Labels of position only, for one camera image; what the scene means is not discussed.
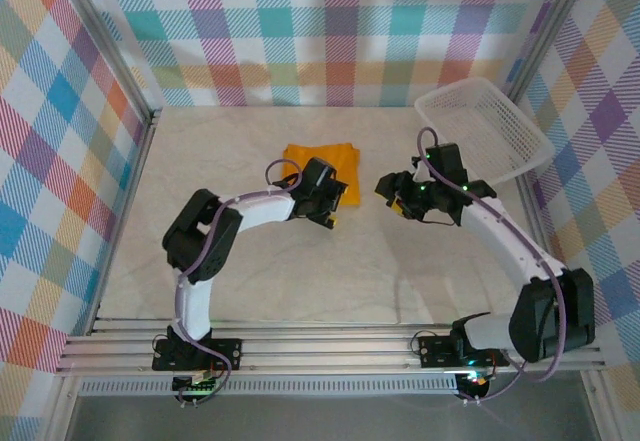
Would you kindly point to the yellow t-shirt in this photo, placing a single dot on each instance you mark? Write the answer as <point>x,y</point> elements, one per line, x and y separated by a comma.
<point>345,161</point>

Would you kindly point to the white plastic basket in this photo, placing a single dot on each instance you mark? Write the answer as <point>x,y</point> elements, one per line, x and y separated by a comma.
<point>500,126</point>

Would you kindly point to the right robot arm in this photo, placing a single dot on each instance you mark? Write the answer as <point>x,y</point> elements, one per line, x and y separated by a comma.
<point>545,321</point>

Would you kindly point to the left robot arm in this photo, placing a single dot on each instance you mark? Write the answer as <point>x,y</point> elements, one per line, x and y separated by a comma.
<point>195,301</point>

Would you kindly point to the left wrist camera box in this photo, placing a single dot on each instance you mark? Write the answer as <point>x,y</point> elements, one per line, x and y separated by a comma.
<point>320,171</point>

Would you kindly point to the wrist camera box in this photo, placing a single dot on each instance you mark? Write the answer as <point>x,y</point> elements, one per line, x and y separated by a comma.
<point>447,161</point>
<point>320,171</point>

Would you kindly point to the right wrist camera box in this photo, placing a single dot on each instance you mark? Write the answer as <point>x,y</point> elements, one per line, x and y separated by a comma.
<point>447,161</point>

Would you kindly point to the aluminium mounting rail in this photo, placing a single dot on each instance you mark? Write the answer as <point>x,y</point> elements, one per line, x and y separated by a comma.
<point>325,348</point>

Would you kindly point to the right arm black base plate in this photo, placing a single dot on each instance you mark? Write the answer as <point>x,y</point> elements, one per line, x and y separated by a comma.
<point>435,351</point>

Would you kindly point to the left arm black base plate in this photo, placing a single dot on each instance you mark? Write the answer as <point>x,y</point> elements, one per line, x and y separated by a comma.
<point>227,353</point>

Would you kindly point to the aluminium frame post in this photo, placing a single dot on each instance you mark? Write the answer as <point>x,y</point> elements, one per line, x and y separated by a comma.
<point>545,31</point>
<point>107,41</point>

